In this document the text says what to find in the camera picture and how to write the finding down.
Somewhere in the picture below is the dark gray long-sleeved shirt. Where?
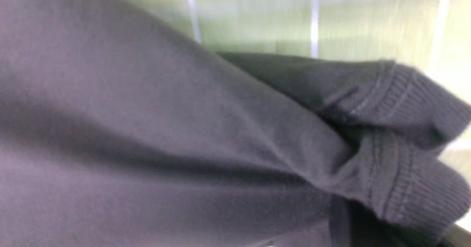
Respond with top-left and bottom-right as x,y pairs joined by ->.
1,0 -> 470,247

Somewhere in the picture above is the light green checkered table mat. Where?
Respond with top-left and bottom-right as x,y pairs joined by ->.
128,0 -> 470,181

